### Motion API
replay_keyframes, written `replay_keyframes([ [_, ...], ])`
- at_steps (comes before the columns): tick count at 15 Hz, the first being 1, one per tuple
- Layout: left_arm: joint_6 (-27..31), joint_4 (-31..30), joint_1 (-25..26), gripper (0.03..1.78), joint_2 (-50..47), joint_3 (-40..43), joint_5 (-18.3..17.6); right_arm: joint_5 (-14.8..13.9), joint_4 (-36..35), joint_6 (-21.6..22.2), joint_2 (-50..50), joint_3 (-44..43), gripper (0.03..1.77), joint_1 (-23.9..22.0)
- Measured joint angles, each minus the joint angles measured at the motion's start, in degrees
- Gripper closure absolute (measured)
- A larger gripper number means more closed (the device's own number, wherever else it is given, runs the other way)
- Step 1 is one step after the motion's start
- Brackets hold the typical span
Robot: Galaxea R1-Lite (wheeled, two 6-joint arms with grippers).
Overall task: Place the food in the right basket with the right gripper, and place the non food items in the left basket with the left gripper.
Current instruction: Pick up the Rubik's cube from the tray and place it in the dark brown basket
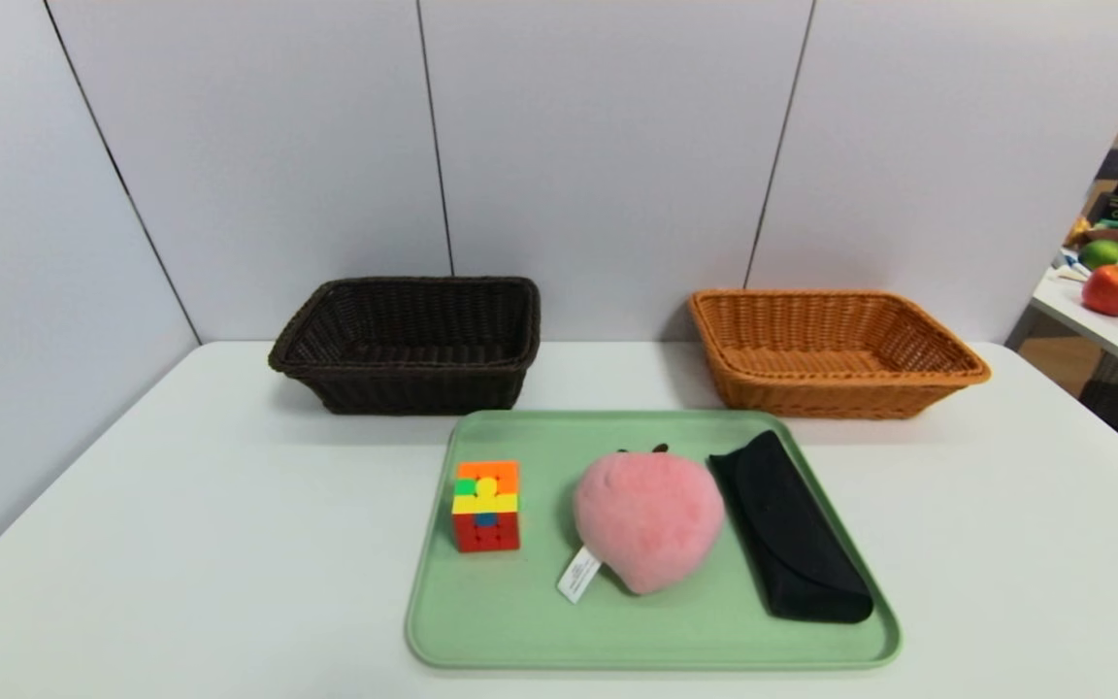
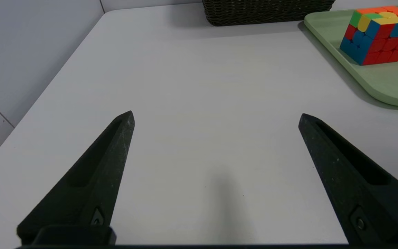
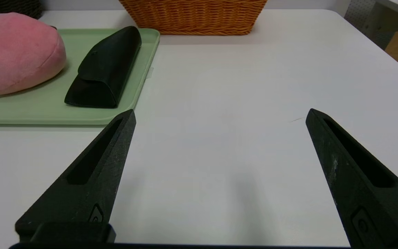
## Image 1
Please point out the pink plush peach toy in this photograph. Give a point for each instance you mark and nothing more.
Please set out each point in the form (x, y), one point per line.
(651, 524)

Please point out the multicolour puzzle cube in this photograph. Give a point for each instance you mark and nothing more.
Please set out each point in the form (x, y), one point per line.
(486, 534)

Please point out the black glasses case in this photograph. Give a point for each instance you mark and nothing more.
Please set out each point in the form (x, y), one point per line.
(792, 534)

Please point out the dark brown wicker basket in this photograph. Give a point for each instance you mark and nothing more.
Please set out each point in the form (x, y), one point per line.
(423, 388)

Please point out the orange wicker basket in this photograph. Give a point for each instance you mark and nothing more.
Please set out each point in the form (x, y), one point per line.
(811, 398)

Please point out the light green plastic tray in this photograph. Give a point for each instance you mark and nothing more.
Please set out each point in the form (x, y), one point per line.
(510, 621)

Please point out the green round fruit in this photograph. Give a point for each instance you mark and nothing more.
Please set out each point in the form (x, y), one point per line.
(1102, 253)

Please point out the red apple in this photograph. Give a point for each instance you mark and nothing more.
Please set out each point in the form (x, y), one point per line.
(1114, 289)

